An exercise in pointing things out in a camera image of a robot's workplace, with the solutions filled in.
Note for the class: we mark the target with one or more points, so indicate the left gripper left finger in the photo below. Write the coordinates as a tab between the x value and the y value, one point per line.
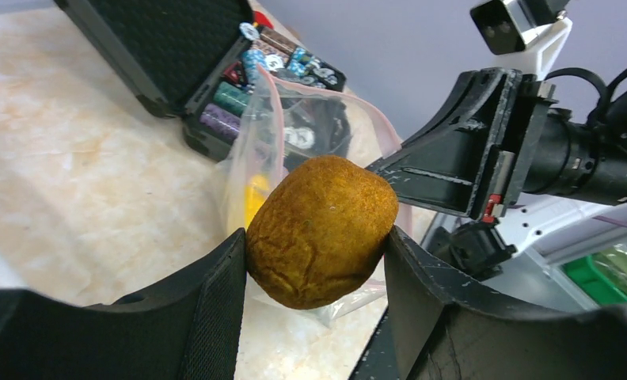
185	326

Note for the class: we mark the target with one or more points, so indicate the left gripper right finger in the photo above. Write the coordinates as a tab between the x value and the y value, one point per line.
446	325

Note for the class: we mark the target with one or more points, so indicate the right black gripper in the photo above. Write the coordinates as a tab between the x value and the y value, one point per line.
471	160

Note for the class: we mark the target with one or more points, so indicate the yellow mango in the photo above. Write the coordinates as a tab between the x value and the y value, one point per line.
257	191

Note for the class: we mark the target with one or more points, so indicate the brown potato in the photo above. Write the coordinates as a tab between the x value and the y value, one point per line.
320	234

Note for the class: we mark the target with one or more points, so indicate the clear zip top bag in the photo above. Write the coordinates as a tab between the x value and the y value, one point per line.
284	124

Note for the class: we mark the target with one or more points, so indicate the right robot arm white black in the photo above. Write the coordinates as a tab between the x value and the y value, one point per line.
579	161

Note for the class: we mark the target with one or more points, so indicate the green plastic crate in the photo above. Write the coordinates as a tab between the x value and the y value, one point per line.
602	275

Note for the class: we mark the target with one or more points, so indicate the black poker chip case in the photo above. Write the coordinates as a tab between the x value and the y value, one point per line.
196	60

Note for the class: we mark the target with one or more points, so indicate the red small object behind case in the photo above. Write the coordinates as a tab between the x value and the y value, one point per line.
263	18

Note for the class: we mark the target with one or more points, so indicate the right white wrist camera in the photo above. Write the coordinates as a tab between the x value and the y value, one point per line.
525	35

